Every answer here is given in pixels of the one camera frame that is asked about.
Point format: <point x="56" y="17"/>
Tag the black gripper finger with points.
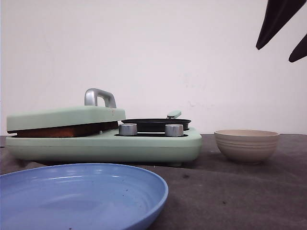
<point x="300" y="51"/>
<point x="278" y="13"/>

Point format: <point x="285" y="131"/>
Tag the beige ribbed bowl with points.
<point x="246" y="146"/>

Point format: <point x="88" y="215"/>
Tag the white bread slice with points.
<point x="61" y="131"/>
<point x="108" y="125"/>

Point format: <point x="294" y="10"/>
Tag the breakfast maker hinged lid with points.
<point x="99" y="106"/>

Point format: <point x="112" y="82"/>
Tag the mint green breakfast maker base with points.
<point x="109" y="146"/>

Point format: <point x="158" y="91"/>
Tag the silver right control knob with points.
<point x="174" y="130"/>

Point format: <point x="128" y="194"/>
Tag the silver control knob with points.
<point x="174" y="130"/>
<point x="128" y="129"/>

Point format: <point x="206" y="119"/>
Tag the grey felt table mat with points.
<point x="213" y="193"/>

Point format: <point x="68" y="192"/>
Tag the silver left control knob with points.
<point x="128" y="129"/>

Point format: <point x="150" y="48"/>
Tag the blue plastic plate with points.
<point x="88" y="196"/>

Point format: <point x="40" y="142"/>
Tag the black frying pan green handle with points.
<point x="158" y="124"/>

